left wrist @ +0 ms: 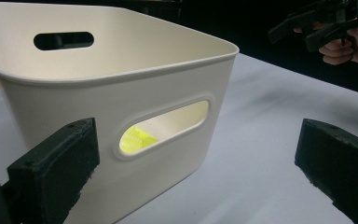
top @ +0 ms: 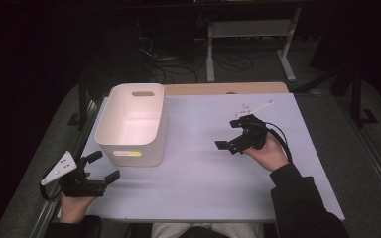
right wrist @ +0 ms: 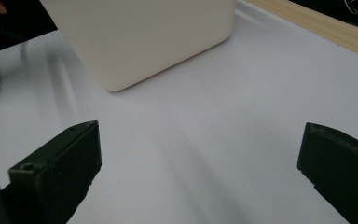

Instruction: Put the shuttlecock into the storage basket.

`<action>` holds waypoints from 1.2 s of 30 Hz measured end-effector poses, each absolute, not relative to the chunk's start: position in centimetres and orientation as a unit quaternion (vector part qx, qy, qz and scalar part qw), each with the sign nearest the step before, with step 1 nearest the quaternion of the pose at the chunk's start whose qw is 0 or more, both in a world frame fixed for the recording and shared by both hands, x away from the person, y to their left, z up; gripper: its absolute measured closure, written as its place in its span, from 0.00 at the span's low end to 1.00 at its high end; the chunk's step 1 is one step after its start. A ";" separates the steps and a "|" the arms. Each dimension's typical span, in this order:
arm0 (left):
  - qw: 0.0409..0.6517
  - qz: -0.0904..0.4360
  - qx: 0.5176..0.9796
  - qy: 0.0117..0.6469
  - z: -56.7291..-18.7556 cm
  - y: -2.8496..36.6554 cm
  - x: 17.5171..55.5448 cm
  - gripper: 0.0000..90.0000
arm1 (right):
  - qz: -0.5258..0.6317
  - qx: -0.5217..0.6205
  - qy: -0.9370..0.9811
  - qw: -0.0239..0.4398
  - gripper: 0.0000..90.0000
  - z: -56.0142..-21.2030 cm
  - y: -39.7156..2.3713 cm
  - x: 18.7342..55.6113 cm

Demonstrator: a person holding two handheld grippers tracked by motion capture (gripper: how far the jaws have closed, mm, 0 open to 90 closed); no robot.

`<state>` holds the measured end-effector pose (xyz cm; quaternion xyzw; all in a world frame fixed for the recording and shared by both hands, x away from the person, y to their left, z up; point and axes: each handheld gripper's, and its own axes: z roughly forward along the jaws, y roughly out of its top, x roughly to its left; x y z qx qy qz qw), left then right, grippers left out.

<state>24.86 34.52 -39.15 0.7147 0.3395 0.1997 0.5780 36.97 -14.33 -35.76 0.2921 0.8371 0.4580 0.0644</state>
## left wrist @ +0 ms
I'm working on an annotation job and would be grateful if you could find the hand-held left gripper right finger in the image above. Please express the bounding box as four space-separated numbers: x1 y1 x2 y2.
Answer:
294 118 358 224

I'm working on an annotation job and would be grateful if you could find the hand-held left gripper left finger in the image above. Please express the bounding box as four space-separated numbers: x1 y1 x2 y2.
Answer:
7 117 101 224

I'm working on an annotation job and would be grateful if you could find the white plastic storage bin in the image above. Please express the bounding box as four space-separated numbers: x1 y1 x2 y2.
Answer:
0 1 241 224

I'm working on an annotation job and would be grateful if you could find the yellow shuttlecock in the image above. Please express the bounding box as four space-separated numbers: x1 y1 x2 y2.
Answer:
119 125 159 155

